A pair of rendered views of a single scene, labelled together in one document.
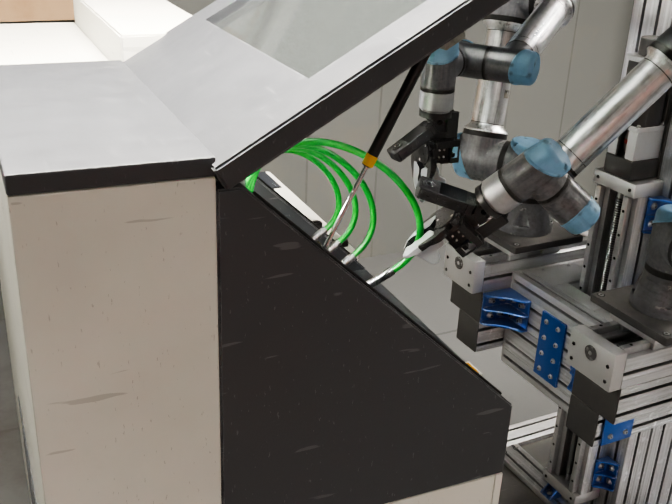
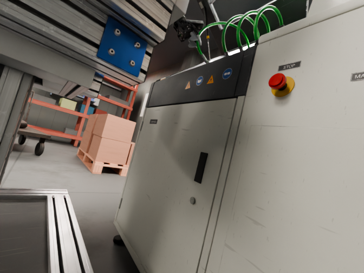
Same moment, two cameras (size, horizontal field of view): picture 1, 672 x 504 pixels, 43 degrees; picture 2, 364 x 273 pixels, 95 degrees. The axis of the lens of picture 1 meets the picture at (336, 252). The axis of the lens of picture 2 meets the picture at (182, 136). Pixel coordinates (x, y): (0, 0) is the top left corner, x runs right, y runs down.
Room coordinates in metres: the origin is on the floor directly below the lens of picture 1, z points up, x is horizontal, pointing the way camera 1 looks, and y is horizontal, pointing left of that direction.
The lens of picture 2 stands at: (2.45, -0.31, 0.59)
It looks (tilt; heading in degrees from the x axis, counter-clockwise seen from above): 4 degrees up; 168
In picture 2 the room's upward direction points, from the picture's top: 14 degrees clockwise
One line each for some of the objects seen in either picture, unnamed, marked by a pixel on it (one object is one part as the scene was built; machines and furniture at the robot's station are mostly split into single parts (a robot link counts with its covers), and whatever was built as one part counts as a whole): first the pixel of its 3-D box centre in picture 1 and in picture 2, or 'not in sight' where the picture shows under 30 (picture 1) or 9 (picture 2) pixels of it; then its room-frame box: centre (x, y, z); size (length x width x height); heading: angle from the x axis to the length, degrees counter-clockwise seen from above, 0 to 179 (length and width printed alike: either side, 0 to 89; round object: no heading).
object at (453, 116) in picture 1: (436, 136); not in sight; (1.83, -0.21, 1.35); 0.09 x 0.08 x 0.12; 115
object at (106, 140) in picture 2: not in sight; (116, 143); (-0.74, -0.75, 0.41); 1.39 x 0.99 x 0.82; 23
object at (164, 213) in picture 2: not in sight; (158, 177); (1.69, -0.20, 0.44); 0.65 x 0.02 x 0.68; 25
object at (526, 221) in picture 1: (525, 208); not in sight; (2.10, -0.49, 1.09); 0.15 x 0.15 x 0.10
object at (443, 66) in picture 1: (440, 64); not in sight; (1.83, -0.21, 1.51); 0.09 x 0.08 x 0.11; 153
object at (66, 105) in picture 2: not in sight; (84, 103); (-2.52, -2.07, 1.17); 2.48 x 0.66 x 2.33; 118
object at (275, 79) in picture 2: not in sight; (279, 83); (2.11, -0.04, 0.80); 0.05 x 0.04 x 0.05; 25
